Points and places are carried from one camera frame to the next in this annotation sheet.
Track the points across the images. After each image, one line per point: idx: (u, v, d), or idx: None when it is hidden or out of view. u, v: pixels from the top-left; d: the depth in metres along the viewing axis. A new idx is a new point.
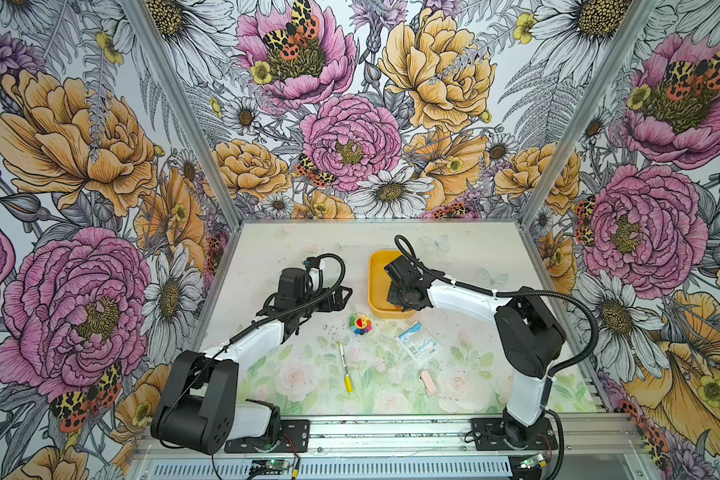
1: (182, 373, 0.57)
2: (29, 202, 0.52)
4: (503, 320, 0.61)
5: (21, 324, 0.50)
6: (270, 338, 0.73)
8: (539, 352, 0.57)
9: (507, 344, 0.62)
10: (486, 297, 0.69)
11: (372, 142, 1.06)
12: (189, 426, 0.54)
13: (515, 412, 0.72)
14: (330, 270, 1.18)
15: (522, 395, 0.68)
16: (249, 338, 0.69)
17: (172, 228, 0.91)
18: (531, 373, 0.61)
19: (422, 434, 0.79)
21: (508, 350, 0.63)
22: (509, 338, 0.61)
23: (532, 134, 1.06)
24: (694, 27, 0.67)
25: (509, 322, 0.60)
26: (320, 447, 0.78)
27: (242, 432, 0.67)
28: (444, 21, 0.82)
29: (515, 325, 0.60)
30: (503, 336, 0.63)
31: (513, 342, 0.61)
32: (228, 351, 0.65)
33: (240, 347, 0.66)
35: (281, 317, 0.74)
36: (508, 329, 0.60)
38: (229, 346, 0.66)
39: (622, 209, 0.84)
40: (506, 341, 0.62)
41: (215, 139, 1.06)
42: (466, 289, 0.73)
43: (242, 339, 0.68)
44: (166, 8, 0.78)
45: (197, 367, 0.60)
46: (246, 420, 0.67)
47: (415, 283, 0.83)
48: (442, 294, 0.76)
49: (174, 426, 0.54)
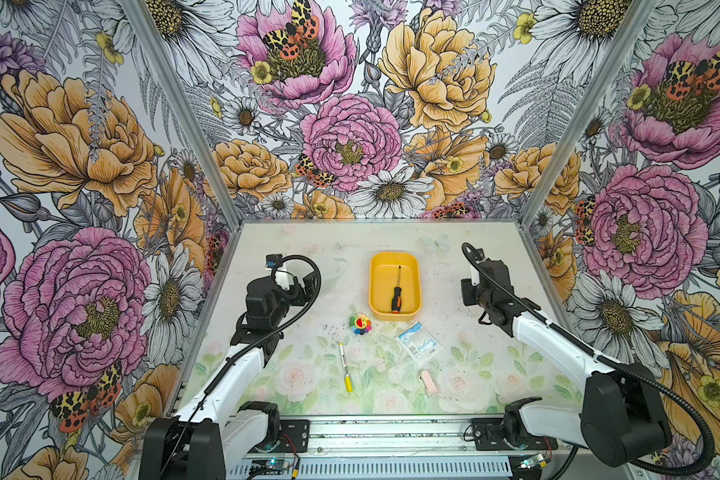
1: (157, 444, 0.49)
2: (29, 202, 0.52)
4: (598, 390, 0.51)
5: (21, 324, 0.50)
6: (249, 371, 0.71)
8: (631, 442, 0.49)
9: (586, 415, 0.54)
10: (582, 355, 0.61)
11: (372, 142, 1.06)
12: None
13: (526, 416, 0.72)
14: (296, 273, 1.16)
15: (550, 416, 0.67)
16: (224, 382, 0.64)
17: (172, 228, 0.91)
18: (610, 458, 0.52)
19: (422, 435, 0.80)
21: (588, 423, 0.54)
22: (597, 411, 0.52)
23: (532, 134, 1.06)
24: (694, 27, 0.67)
25: (605, 395, 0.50)
26: (321, 447, 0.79)
27: (245, 447, 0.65)
28: (444, 21, 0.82)
29: (609, 398, 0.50)
30: (589, 406, 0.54)
31: (597, 416, 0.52)
32: (206, 405, 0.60)
33: (218, 398, 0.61)
35: (258, 345, 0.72)
36: (600, 401, 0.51)
38: (206, 399, 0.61)
39: (622, 209, 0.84)
40: (590, 411, 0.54)
41: (215, 139, 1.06)
42: (559, 334, 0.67)
43: (217, 386, 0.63)
44: (166, 8, 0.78)
45: (174, 430, 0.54)
46: (245, 437, 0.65)
47: (501, 305, 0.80)
48: (528, 328, 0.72)
49: None
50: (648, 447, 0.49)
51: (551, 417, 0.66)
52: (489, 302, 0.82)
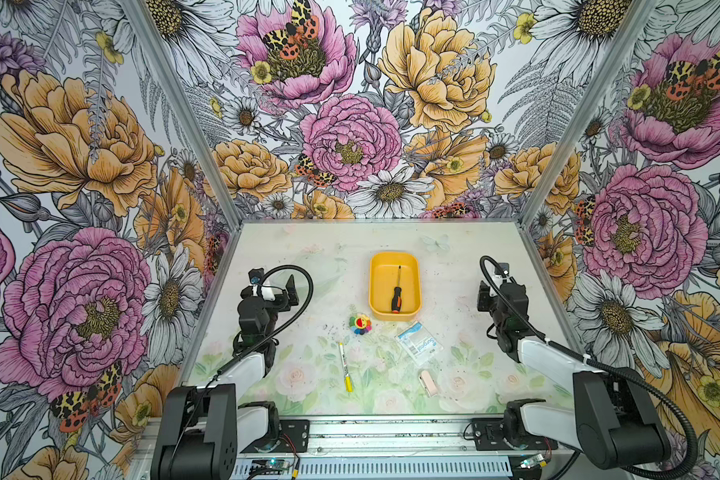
1: (176, 407, 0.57)
2: (29, 202, 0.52)
4: (584, 384, 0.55)
5: (21, 324, 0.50)
6: (255, 369, 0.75)
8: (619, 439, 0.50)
9: (578, 417, 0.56)
10: (575, 362, 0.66)
11: (372, 142, 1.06)
12: (196, 459, 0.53)
13: (526, 414, 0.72)
14: (281, 279, 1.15)
15: (548, 414, 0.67)
16: (236, 367, 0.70)
17: (172, 228, 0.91)
18: (600, 462, 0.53)
19: (422, 434, 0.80)
21: (581, 424, 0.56)
22: (586, 408, 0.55)
23: (532, 134, 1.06)
24: (694, 27, 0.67)
25: (590, 389, 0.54)
26: (320, 447, 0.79)
27: (246, 440, 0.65)
28: (444, 21, 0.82)
29: (594, 394, 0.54)
30: (579, 406, 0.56)
31: (586, 415, 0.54)
32: (221, 380, 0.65)
33: (231, 375, 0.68)
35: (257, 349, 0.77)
36: (587, 398, 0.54)
38: (220, 376, 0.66)
39: (622, 209, 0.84)
40: (581, 412, 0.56)
41: (215, 139, 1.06)
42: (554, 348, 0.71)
43: (230, 367, 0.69)
44: (166, 8, 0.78)
45: (190, 402, 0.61)
46: (246, 429, 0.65)
47: (510, 333, 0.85)
48: (528, 347, 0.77)
49: (184, 458, 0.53)
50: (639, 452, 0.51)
51: (551, 418, 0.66)
52: (500, 330, 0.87)
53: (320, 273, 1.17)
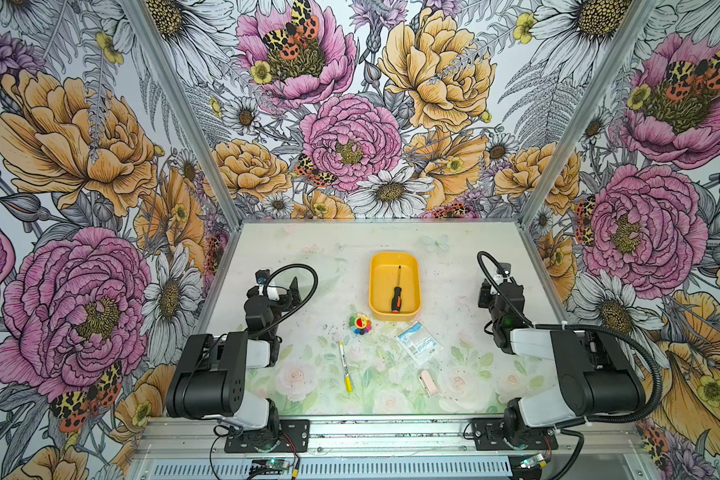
1: (196, 345, 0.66)
2: (28, 202, 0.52)
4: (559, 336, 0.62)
5: (21, 324, 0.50)
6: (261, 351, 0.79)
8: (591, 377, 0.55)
9: (559, 371, 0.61)
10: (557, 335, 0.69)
11: (372, 142, 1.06)
12: (209, 381, 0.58)
13: (525, 407, 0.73)
14: (285, 280, 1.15)
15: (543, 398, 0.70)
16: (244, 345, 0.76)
17: (172, 228, 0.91)
18: (578, 406, 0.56)
19: (422, 434, 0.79)
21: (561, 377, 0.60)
22: (563, 358, 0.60)
23: (532, 134, 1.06)
24: (694, 27, 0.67)
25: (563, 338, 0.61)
26: (320, 447, 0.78)
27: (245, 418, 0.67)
28: (444, 21, 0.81)
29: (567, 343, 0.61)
30: (559, 362, 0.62)
31: (564, 364, 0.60)
32: None
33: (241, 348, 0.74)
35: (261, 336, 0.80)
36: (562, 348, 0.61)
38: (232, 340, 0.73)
39: (622, 209, 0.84)
40: (561, 365, 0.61)
41: (215, 139, 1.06)
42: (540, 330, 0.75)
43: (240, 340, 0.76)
44: (166, 8, 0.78)
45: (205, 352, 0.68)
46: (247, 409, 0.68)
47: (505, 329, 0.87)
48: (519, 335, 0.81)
49: (198, 382, 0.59)
50: (615, 392, 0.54)
51: (545, 398, 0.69)
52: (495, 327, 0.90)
53: (320, 273, 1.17)
